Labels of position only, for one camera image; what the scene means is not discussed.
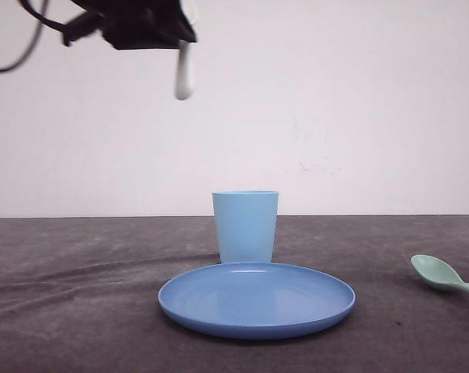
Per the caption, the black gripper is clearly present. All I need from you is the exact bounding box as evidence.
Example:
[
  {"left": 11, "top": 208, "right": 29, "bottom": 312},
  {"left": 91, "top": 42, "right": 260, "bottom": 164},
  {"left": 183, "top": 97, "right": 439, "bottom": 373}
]
[{"left": 62, "top": 0, "right": 197, "bottom": 50}]

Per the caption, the white plastic fork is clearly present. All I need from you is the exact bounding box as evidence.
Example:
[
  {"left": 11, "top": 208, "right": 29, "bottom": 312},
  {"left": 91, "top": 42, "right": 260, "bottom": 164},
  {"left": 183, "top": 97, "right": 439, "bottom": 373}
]
[{"left": 173, "top": 0, "right": 199, "bottom": 102}]

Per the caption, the light blue plastic cup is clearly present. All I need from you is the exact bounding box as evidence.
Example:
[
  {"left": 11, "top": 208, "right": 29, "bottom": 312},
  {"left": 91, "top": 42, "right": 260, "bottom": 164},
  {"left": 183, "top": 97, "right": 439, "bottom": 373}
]
[{"left": 212, "top": 190, "right": 278, "bottom": 263}]

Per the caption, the mint green plastic spoon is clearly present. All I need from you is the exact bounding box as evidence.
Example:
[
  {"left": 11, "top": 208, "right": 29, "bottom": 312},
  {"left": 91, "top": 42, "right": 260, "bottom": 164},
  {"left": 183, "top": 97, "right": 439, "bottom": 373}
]
[{"left": 410, "top": 254, "right": 469, "bottom": 294}]

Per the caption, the grey table cloth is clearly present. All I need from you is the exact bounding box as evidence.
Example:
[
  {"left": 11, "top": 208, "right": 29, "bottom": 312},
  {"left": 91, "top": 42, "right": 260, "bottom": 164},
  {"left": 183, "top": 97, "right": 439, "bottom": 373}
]
[{"left": 0, "top": 215, "right": 469, "bottom": 372}]

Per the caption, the blue plastic plate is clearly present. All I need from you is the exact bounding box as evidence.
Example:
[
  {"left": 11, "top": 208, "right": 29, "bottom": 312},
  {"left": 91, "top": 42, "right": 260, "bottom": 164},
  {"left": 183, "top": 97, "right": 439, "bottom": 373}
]
[{"left": 158, "top": 263, "right": 355, "bottom": 340}]

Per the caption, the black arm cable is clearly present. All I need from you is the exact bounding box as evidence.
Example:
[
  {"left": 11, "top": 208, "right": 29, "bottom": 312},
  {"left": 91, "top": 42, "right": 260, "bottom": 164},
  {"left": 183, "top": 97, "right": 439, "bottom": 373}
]
[{"left": 0, "top": 0, "right": 70, "bottom": 74}]

